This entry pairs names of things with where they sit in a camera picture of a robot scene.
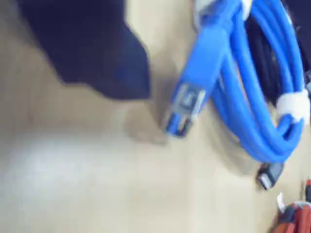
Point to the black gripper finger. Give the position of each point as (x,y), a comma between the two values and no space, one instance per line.
(92,43)
(305,21)

